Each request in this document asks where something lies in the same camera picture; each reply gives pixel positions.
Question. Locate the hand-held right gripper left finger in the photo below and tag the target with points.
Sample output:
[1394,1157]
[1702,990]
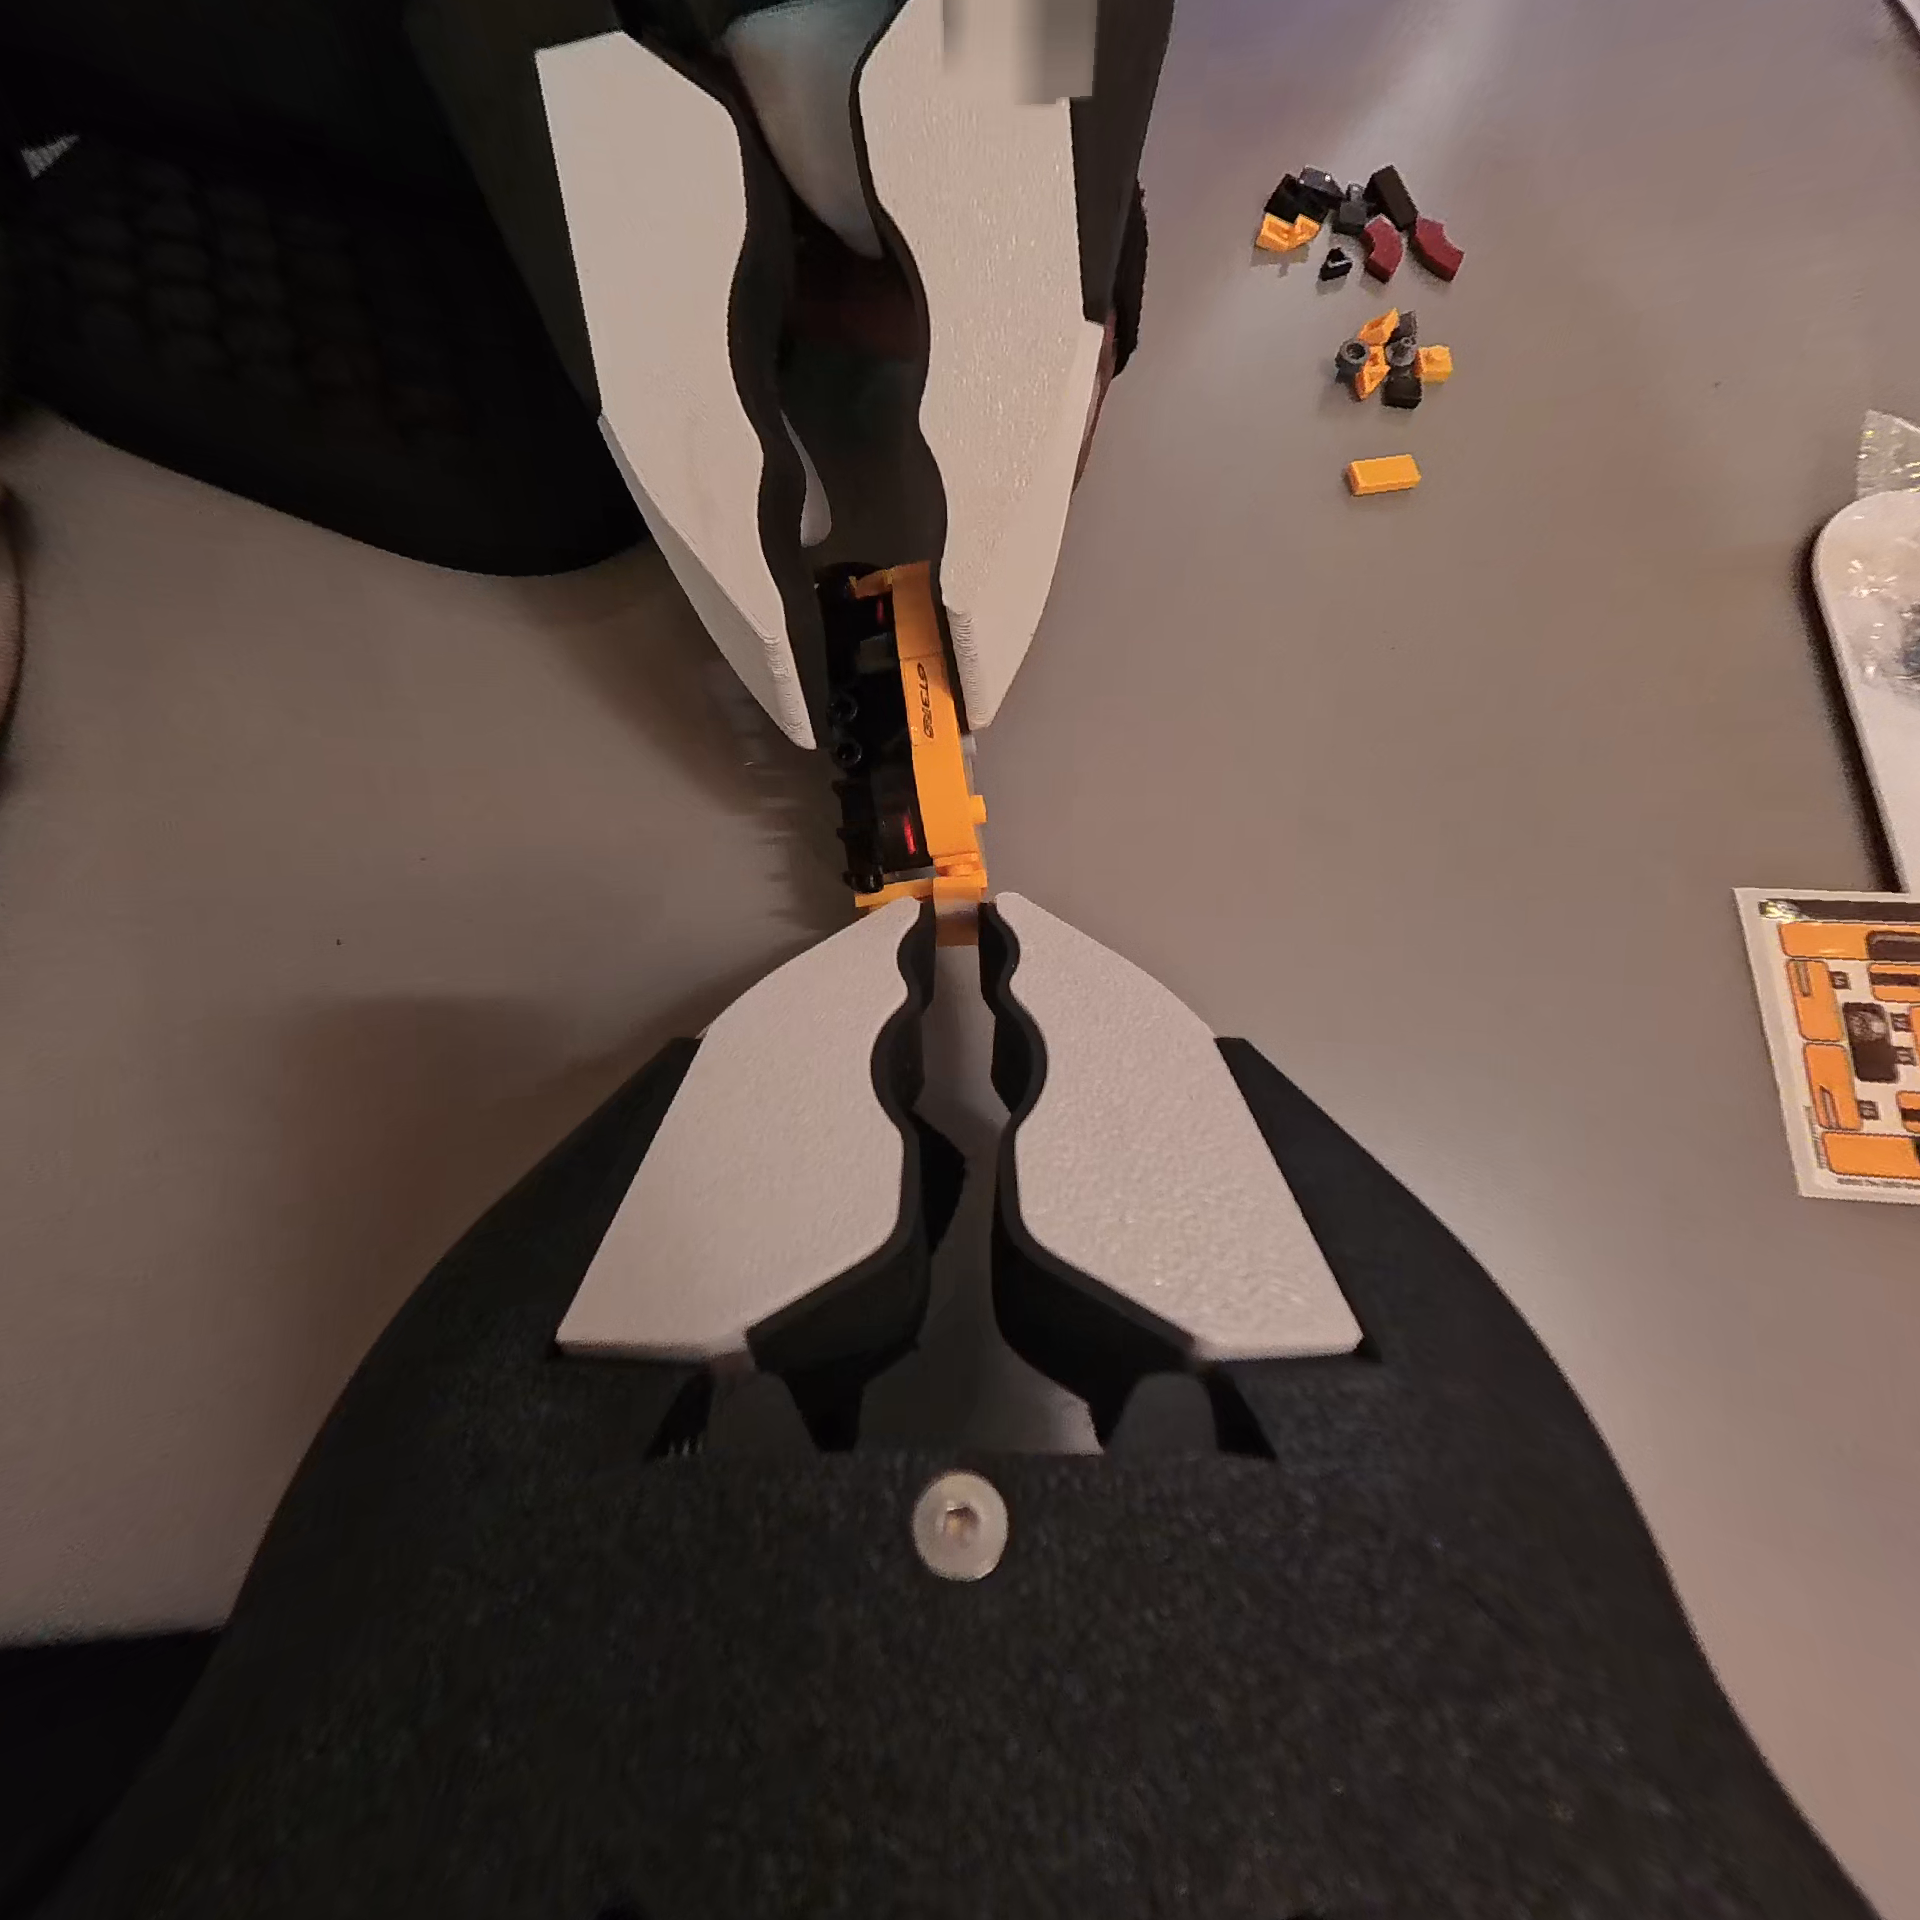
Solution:
[751,1171]

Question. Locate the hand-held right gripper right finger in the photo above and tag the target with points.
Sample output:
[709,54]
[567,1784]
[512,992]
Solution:
[1170,1171]

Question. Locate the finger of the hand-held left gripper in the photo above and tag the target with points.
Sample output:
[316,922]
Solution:
[1004,375]
[662,301]

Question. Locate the orange black lego car assembly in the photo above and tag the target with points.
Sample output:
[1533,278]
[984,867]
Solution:
[930,750]

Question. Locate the pile of loose lego pieces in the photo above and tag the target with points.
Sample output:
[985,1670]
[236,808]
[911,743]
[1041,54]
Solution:
[1381,477]

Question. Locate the orange sticker sheet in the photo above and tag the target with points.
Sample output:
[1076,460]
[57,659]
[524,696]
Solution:
[1830,1051]

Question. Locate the clear bag of dark pieces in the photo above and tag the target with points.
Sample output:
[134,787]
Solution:
[1894,494]

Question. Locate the white desk stand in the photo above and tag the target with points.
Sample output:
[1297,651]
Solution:
[1876,722]

